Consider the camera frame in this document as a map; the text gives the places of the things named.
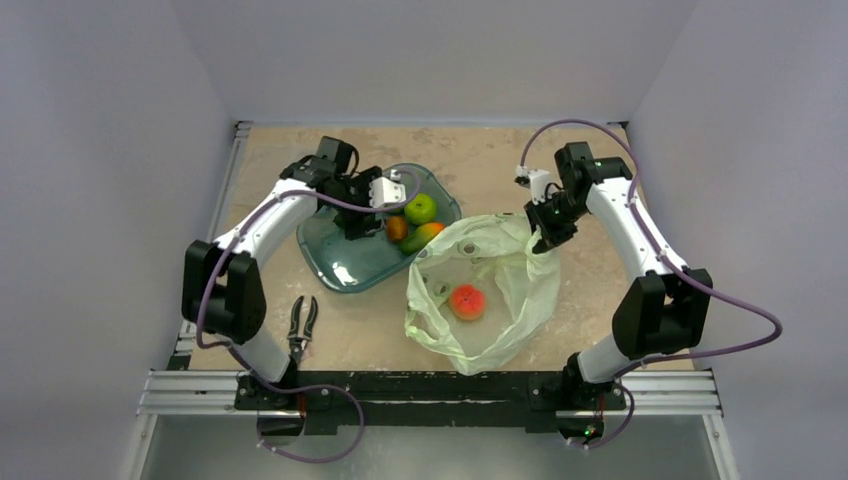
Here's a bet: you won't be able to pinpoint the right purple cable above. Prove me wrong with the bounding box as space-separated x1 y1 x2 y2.
519 119 784 379

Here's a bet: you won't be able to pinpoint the aluminium frame rail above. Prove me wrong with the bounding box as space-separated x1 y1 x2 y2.
137 121 254 415

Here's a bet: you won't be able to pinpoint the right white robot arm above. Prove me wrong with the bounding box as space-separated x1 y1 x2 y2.
515 142 712 407

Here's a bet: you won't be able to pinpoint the green orange fake mango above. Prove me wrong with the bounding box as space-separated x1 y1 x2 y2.
398 222 445 255

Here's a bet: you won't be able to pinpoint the light green plastic bag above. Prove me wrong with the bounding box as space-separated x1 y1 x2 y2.
404 213 561 375

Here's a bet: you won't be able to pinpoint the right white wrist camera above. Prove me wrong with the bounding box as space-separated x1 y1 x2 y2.
515 165 555 205

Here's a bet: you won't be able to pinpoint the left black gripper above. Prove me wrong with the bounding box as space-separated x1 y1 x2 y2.
326 167 386 238

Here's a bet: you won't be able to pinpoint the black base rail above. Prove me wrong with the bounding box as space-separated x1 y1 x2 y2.
234 371 627 439

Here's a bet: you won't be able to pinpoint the brown fake kiwi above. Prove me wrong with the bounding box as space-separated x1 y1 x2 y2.
385 215 409 244

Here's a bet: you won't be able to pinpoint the teal plastic bin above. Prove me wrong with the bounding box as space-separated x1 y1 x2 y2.
296 163 462 294

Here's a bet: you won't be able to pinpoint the orange fake peach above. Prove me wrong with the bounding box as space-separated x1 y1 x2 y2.
448 284 486 322

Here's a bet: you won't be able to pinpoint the green fake apple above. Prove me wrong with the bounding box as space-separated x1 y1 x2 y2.
403 193 438 226

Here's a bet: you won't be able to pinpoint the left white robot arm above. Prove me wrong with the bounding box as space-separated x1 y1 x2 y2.
181 137 408 409

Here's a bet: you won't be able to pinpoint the black handled pliers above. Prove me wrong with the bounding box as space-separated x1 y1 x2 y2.
287 296 319 364

